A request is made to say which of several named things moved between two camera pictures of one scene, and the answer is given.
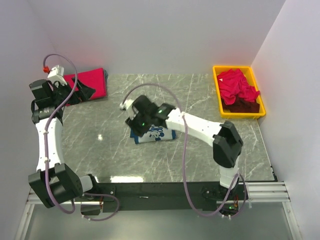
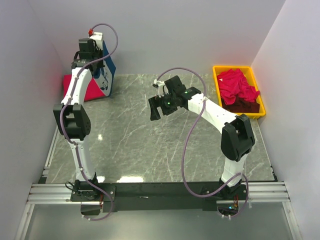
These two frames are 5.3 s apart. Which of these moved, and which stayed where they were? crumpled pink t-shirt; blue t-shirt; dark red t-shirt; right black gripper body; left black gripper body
Moved: right black gripper body; blue t-shirt; left black gripper body
Stayed: dark red t-shirt; crumpled pink t-shirt
